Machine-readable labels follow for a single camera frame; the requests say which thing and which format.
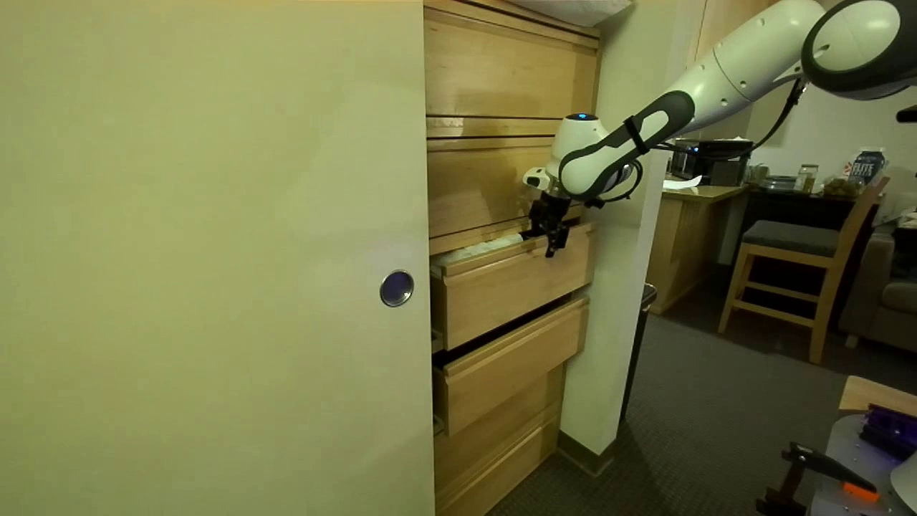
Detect grey sofa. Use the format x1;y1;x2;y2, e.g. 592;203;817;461
840;223;917;356

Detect black clamp stand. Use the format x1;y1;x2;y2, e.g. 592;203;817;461
758;441;884;516

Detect light wooden board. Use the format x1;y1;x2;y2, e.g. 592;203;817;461
838;372;917;421

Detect black coffee machine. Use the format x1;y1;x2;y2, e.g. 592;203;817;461
669;138;758;190

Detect light wooden desk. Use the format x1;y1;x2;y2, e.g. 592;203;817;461
648;183;749;316

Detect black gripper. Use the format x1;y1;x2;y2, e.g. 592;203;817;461
519;193;584;262

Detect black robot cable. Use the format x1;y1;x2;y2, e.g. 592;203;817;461
592;71;812;210

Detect wooden drawer cabinet frame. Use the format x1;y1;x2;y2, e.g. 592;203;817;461
421;0;605;516

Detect tall wooden drawer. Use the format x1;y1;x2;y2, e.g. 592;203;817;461
424;7;603;123

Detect wooden drawer slightly ajar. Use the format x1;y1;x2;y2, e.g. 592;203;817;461
434;296;592;438

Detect white rounded object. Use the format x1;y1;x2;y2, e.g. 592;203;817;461
890;455;917;514

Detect white papers on desk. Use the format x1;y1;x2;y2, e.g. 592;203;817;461
660;171;708;194

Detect wooden chair grey cushion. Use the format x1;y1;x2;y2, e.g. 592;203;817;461
716;174;893;366

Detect lowest wooden drawer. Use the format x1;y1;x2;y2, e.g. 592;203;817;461
434;366;569;516

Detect wooden drawer with grooved lip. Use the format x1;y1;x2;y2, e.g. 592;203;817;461
428;138;593;242

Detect purple block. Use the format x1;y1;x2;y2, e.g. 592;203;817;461
860;401;917;461

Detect wooden drawer holding clothes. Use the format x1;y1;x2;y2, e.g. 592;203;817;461
431;220;603;356

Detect small orange tool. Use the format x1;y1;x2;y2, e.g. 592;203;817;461
840;478;884;508

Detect round recessed door pull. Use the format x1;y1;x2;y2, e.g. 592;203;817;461
380;269;418;310

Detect round grey stool top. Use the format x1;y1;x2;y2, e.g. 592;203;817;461
812;414;917;516

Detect cream sliding closet door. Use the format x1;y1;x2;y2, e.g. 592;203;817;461
0;0;440;516

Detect white folded clothes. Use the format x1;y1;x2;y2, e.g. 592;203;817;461
441;229;529;269

